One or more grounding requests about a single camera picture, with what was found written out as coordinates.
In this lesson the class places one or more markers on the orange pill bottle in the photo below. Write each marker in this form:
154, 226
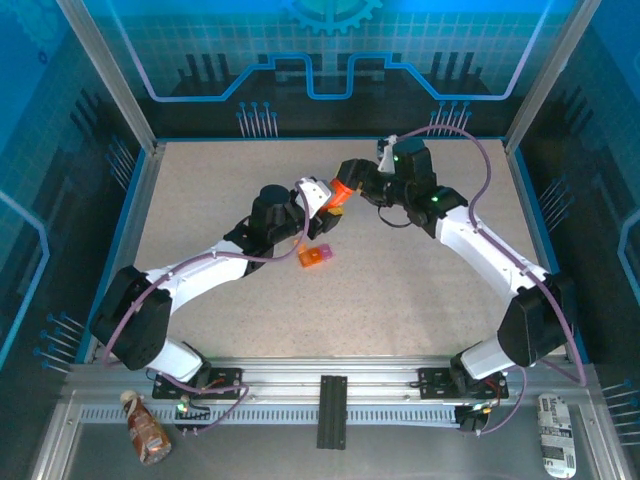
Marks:
341, 195

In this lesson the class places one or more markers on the orange pill box SUN print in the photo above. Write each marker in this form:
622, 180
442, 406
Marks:
305, 260

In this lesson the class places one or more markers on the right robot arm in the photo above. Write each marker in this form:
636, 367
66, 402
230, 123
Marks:
485, 245

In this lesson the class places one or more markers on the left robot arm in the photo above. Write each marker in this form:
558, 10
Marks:
210, 265

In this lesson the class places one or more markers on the pink pill box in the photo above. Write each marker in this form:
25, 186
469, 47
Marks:
326, 251

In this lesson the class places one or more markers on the orange pill box Sat print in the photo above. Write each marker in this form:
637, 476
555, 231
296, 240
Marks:
315, 256

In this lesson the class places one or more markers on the black controller board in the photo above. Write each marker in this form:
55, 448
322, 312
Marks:
192, 414

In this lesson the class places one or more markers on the aluminium side rail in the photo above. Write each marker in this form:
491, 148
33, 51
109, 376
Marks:
131, 250

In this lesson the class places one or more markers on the aluminium frame beam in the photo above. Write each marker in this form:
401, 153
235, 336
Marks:
300, 372

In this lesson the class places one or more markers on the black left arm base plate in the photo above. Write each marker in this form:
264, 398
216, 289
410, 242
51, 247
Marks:
225, 380

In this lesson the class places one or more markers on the aluminium frame post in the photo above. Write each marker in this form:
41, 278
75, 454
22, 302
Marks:
112, 80
550, 75

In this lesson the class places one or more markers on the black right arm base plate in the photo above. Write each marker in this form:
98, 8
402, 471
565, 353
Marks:
432, 382

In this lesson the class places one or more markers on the black extrusion bracket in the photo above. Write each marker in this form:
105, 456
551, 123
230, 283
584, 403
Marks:
331, 415

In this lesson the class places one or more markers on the slotted aluminium rail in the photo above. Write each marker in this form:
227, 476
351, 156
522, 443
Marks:
280, 415

